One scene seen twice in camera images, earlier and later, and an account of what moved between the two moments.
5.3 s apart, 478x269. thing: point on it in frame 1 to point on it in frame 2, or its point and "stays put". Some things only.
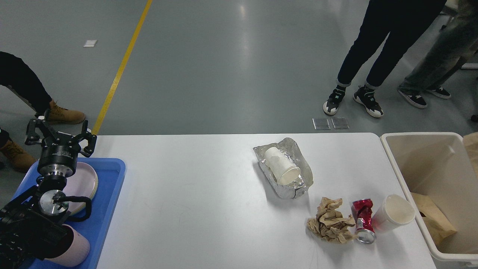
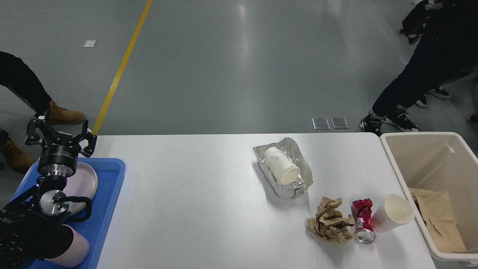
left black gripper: [59, 152] stays put
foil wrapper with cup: [284, 169] stays put
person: [406, 22] to [449, 49]
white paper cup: [283, 171] stays put
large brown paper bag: [471, 141] to [443, 233]
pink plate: [83, 182] stays put
